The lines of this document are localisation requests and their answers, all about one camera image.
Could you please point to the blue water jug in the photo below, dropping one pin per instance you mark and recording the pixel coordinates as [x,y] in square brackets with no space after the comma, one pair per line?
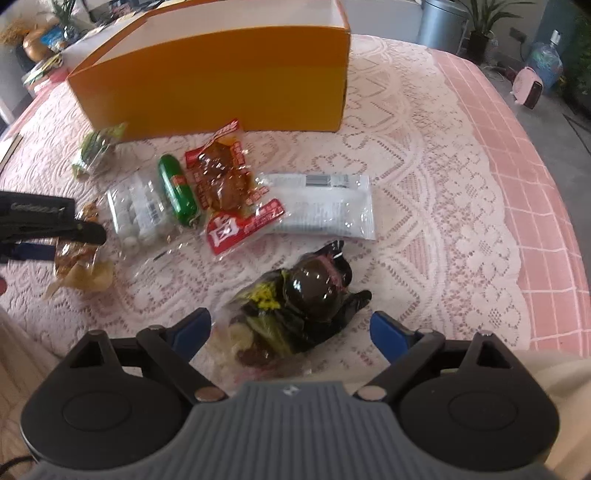
[545,60]

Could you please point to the black dried fruit pack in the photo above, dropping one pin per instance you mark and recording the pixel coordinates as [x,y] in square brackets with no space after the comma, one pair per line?
[290,311]

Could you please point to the green pea snack pack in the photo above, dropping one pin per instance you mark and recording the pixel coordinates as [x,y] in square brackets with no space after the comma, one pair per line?
[97,151]

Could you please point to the pink checkered table cover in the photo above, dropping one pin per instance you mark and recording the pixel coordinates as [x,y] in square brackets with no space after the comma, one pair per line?
[552,276]

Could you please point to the mixed nuts clear pack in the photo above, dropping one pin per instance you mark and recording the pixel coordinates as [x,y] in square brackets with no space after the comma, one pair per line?
[77,266]

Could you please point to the left potted plant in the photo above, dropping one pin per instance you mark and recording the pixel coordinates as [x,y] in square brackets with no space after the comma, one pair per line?
[63,11]

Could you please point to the orange cardboard box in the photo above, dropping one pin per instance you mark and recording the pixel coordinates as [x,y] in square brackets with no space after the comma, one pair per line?
[194,66]

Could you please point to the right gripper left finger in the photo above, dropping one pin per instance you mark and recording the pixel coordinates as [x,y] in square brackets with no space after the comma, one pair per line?
[169,351]

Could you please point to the red braised meat pack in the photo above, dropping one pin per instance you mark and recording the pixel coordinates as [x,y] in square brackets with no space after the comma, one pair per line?
[238,205]

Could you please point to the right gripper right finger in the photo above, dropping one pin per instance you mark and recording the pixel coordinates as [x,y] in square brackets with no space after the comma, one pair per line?
[408,353]

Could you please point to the grey metal trash bin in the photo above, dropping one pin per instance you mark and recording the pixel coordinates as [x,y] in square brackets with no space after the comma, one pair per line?
[443,26]

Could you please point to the potted green plant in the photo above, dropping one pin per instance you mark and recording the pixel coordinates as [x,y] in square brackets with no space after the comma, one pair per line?
[483,16]

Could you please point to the white flat snack pack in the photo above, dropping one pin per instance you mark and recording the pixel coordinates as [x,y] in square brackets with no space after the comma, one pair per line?
[337,205]

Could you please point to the white lace tablecloth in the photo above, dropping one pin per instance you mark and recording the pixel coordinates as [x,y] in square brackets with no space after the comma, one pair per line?
[422,216]

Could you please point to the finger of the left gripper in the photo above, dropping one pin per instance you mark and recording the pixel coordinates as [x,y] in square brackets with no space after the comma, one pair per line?
[23,252]
[77,231]

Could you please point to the pink small heater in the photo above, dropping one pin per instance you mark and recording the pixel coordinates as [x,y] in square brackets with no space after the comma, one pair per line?
[527,88]

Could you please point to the clear white candy pack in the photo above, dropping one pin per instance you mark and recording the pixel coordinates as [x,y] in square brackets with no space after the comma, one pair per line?
[140,214]

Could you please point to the green sausage stick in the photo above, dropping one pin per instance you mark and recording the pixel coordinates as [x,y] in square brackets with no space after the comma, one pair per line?
[178,191]

